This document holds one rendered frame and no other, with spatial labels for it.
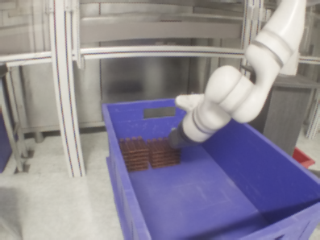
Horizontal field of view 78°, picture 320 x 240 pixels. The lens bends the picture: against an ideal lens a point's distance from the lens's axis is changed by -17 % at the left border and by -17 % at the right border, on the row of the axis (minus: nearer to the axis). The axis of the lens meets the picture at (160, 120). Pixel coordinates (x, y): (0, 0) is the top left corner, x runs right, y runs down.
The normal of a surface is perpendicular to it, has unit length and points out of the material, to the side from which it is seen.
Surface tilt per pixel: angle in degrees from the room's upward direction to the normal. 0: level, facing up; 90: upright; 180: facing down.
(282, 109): 90
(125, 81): 90
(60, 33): 90
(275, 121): 90
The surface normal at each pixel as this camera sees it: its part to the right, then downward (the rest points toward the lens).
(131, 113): 0.31, 0.41
